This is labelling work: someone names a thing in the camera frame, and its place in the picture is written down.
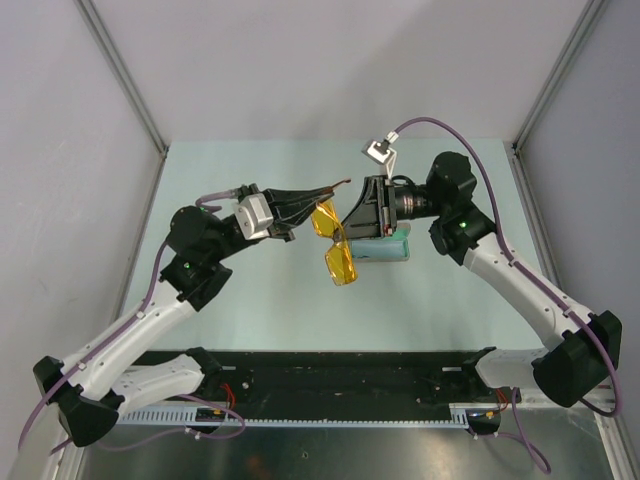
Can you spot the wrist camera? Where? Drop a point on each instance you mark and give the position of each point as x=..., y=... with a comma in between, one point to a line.
x=253, y=215
x=380, y=150

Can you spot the right aluminium frame post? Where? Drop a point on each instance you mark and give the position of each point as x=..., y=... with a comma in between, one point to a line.
x=575, y=43

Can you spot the left aluminium frame post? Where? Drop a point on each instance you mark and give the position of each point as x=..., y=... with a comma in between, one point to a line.
x=105, y=42

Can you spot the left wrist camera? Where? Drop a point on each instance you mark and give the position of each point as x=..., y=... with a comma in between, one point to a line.
x=253, y=215

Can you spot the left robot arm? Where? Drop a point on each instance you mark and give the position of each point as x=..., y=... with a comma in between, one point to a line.
x=93, y=387

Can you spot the blue cleaning cloth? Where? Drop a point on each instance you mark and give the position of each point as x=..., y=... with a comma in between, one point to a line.
x=379, y=250

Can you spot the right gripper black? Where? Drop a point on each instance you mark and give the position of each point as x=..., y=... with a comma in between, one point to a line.
x=374, y=215

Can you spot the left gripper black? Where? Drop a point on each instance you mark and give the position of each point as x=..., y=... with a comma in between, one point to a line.
x=292, y=206

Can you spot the grey slotted cable duct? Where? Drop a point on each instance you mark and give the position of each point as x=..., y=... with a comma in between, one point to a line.
x=193, y=415

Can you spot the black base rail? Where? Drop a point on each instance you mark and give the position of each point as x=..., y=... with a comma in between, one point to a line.
x=350, y=385

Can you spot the aluminium frame post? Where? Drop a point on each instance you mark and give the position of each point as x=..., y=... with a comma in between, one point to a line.
x=575, y=43
x=105, y=42

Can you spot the orange sunglasses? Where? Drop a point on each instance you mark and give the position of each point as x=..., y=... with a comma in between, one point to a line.
x=338, y=257

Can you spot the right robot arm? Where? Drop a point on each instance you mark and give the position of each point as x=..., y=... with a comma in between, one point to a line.
x=580, y=349

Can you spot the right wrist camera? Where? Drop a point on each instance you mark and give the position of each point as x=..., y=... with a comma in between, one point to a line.
x=380, y=150

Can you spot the grey glasses case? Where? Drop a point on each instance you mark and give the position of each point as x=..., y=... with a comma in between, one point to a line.
x=401, y=233

